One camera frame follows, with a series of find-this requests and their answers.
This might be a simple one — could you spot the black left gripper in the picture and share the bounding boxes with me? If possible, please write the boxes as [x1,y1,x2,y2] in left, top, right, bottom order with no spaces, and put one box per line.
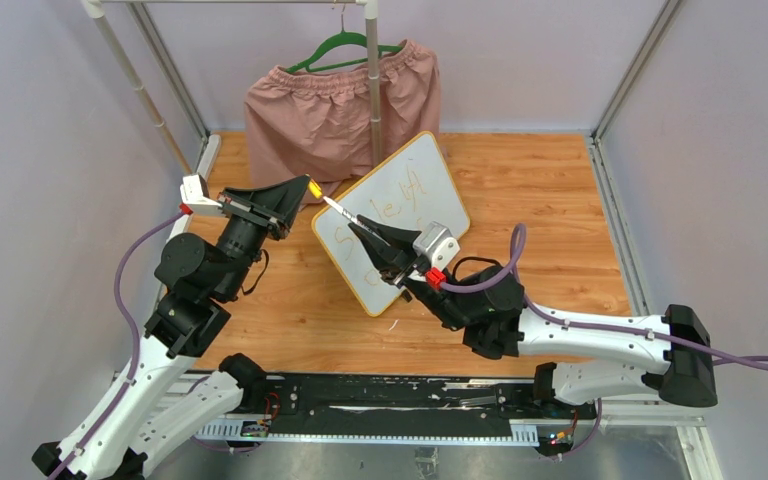
[219,174,312,298]

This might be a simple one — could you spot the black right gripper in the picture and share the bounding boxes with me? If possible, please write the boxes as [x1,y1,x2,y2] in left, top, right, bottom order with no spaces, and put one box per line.
[349,216,471,333]

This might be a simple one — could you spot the yellow marker cap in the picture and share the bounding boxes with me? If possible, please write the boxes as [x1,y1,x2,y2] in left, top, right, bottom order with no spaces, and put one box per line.
[308,180,324,199]

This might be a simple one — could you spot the white whiteboard marker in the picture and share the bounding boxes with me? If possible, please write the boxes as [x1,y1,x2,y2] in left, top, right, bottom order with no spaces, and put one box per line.
[322,196,383,240]

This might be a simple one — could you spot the yellow framed whiteboard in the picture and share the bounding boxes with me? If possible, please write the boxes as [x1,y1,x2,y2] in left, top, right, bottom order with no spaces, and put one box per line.
[311,131,471,317]

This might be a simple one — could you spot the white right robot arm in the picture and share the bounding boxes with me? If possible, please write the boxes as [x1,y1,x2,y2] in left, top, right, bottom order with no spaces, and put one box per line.
[348,215,718,418]

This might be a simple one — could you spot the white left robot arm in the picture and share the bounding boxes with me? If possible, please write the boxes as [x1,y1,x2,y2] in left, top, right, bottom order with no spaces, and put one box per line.
[32,174,310,479]

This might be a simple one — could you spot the pink shorts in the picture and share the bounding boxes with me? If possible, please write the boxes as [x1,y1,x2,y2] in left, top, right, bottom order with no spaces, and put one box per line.
[244,40,442,192]

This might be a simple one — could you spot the green clothes hanger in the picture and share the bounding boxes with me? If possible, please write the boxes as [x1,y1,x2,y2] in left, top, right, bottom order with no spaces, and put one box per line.
[283,15,404,74]

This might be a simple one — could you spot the white clothes rack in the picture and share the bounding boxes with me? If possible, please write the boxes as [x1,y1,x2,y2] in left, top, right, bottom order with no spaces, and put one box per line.
[80,0,383,205]

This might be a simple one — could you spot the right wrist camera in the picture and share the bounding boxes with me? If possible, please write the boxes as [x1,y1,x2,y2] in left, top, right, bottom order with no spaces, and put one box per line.
[410,221,460,281]

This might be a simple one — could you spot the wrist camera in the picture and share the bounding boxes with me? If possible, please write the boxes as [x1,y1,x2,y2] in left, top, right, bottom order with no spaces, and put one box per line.
[180,174,223,217]
[410,221,460,281]

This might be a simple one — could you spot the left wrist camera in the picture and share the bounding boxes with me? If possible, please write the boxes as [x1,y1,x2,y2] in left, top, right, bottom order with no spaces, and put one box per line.
[180,174,223,217]

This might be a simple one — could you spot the aluminium cage frame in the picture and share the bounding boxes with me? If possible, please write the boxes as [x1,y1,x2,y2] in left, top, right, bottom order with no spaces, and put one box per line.
[125,0,687,379]

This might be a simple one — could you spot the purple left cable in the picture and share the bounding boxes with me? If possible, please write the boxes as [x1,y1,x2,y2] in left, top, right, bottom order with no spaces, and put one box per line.
[46,205,193,480]

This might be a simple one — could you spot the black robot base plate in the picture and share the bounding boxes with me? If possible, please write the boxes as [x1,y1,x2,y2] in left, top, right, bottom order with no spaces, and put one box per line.
[102,372,697,446]

